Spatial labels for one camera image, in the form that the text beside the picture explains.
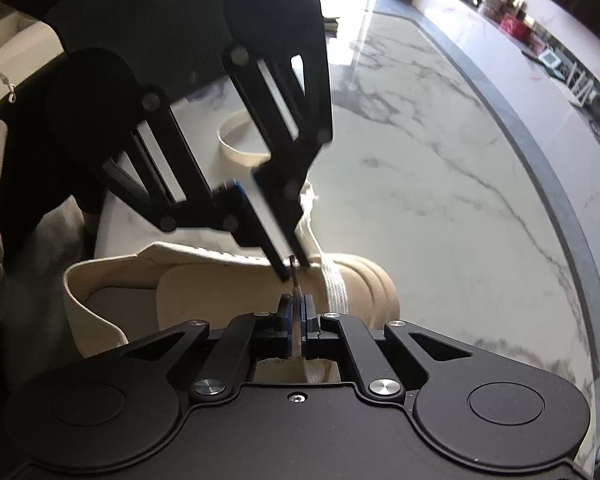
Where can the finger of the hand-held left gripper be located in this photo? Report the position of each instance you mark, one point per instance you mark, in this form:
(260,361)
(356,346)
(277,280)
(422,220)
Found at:
(250,230)
(282,200)

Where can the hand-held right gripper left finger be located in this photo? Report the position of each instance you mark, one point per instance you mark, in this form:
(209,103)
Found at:
(292,320)

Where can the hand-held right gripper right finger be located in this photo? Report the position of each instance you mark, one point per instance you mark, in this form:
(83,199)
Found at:
(309,320)

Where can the white shoelace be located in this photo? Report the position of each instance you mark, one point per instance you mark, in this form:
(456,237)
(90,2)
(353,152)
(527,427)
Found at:
(336,290)

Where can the beige canvas shoe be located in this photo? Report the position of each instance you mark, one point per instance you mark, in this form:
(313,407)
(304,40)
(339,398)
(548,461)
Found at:
(205,300)

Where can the white marble television cabinet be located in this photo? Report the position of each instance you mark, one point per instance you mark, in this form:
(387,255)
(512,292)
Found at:
(490,55)

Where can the red gift box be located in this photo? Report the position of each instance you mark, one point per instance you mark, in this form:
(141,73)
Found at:
(514,25)

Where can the white display device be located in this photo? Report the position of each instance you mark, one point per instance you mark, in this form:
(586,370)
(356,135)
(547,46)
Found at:
(551,58)

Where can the white router with antennas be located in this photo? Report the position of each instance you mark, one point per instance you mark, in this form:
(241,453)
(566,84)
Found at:
(580,85)

